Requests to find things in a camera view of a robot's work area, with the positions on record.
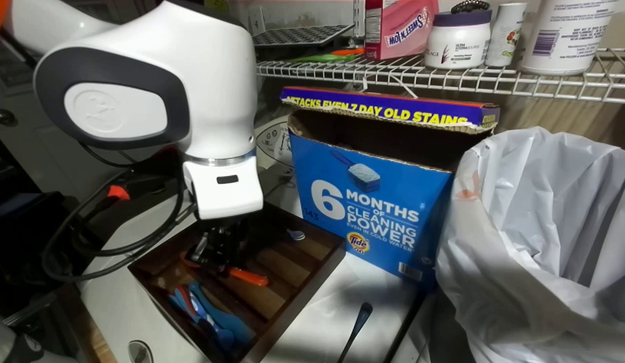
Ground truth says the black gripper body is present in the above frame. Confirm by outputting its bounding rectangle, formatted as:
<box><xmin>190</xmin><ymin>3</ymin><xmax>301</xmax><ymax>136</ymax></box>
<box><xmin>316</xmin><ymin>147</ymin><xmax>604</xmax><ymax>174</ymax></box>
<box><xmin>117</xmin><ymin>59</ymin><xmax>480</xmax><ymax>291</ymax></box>
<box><xmin>187</xmin><ymin>216</ymin><xmax>256</xmax><ymax>263</ymax></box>

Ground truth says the pink cardboard box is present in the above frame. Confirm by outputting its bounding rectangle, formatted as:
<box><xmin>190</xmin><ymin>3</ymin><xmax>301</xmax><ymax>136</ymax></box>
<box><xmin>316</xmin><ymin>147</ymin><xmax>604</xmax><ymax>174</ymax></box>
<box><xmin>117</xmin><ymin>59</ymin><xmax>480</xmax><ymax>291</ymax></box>
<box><xmin>361</xmin><ymin>0</ymin><xmax>441</xmax><ymax>62</ymax></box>

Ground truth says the orange plastic spoon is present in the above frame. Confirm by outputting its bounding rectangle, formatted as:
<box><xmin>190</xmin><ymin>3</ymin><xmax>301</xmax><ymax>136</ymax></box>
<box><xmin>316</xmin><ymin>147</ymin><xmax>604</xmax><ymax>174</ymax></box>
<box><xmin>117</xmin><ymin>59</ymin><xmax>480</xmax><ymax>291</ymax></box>
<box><xmin>226</xmin><ymin>264</ymin><xmax>271</xmax><ymax>291</ymax></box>

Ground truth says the trash bin with white liner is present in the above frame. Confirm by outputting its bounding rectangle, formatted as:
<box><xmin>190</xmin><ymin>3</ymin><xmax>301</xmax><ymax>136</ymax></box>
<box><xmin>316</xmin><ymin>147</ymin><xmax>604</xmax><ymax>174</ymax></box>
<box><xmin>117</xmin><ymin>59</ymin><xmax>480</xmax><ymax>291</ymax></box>
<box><xmin>434</xmin><ymin>125</ymin><xmax>625</xmax><ymax>363</ymax></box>

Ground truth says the grey panel door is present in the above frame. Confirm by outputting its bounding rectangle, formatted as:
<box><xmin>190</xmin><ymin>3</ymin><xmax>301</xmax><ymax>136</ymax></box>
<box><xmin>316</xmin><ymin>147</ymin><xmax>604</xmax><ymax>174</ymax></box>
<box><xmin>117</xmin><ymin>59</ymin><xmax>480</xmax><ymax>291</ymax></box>
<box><xmin>0</xmin><ymin>39</ymin><xmax>126</xmax><ymax>204</ymax></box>

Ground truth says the white printed bottle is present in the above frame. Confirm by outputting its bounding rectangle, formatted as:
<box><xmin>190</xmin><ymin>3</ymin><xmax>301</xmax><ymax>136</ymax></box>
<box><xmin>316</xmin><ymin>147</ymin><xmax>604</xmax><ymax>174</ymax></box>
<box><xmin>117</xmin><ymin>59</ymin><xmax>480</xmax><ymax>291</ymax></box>
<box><xmin>486</xmin><ymin>0</ymin><xmax>529</xmax><ymax>68</ymax></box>

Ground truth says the white jar with dark lid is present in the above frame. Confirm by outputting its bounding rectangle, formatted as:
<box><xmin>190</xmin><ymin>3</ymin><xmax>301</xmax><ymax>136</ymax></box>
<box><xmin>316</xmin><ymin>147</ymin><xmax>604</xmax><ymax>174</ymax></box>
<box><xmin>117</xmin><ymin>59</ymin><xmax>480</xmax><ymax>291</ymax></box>
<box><xmin>422</xmin><ymin>6</ymin><xmax>494</xmax><ymax>71</ymax></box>

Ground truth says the orange blue detergent box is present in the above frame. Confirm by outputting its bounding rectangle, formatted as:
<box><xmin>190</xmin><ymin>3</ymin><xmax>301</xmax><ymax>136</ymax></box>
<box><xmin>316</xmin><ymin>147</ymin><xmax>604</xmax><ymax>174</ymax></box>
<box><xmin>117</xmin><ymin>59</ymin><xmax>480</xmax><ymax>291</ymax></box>
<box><xmin>279</xmin><ymin>83</ymin><xmax>501</xmax><ymax>289</ymax></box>

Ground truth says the large round tub container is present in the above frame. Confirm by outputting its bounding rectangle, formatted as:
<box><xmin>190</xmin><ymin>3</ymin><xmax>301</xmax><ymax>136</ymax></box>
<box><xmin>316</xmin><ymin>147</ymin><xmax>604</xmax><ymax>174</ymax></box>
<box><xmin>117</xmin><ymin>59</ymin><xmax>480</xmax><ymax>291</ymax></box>
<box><xmin>518</xmin><ymin>0</ymin><xmax>620</xmax><ymax>77</ymax></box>

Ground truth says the grey grid tray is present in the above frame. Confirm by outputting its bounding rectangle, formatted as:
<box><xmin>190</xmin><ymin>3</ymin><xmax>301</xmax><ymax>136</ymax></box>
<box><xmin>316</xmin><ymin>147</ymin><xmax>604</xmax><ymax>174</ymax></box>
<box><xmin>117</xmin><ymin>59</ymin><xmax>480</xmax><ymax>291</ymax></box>
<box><xmin>247</xmin><ymin>0</ymin><xmax>356</xmax><ymax>50</ymax></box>

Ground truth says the round grey washer cap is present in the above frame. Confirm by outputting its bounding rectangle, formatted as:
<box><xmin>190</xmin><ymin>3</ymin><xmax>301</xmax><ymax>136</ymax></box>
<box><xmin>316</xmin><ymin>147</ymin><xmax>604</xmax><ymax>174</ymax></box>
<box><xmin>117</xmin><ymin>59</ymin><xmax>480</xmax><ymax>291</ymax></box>
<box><xmin>126</xmin><ymin>338</ymin><xmax>154</xmax><ymax>363</ymax></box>

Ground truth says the flat orange green item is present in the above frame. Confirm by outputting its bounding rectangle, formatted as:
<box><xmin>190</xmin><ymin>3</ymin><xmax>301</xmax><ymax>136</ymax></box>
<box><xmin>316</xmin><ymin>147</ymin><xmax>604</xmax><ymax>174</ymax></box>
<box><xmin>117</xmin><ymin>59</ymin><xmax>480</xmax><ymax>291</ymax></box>
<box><xmin>288</xmin><ymin>45</ymin><xmax>368</xmax><ymax>66</ymax></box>

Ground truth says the brown wooden cutlery rack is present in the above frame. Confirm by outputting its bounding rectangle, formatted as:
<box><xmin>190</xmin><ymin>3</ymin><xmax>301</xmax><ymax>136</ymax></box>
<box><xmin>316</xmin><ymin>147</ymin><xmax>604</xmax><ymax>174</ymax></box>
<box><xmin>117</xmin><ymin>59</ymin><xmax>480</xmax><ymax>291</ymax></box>
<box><xmin>126</xmin><ymin>200</ymin><xmax>348</xmax><ymax>363</ymax></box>

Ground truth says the blue plastic spoon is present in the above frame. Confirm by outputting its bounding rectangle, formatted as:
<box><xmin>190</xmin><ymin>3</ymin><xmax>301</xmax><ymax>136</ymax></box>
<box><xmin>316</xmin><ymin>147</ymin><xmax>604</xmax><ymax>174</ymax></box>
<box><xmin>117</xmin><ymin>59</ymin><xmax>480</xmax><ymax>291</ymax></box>
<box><xmin>187</xmin><ymin>281</ymin><xmax>258</xmax><ymax>350</ymax></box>
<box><xmin>166</xmin><ymin>281</ymin><xmax>214</xmax><ymax>331</ymax></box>

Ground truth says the light wooden plank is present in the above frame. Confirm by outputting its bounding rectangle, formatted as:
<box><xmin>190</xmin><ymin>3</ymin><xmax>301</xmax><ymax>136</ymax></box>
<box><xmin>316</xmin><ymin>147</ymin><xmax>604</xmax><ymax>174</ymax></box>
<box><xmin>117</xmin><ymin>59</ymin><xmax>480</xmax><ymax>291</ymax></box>
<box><xmin>82</xmin><ymin>314</ymin><xmax>118</xmax><ymax>363</ymax></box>

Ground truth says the black bulky equipment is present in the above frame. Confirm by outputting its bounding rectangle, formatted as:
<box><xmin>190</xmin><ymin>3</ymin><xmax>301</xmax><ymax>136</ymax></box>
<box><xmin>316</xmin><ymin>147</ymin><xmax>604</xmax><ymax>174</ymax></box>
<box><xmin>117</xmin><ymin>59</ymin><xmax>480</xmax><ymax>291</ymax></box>
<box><xmin>0</xmin><ymin>189</ymin><xmax>92</xmax><ymax>363</ymax></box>

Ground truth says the white wire shelf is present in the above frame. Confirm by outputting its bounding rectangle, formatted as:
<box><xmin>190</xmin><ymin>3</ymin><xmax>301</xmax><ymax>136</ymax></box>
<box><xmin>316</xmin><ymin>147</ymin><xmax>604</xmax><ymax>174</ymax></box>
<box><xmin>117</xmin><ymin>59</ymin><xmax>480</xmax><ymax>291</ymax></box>
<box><xmin>254</xmin><ymin>46</ymin><xmax>625</xmax><ymax>107</ymax></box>

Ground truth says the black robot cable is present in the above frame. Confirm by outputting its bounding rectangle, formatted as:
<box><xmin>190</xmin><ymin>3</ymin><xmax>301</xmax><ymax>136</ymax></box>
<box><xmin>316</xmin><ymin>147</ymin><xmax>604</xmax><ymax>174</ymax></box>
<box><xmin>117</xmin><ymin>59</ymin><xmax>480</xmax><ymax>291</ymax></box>
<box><xmin>38</xmin><ymin>168</ymin><xmax>198</xmax><ymax>284</ymax></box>

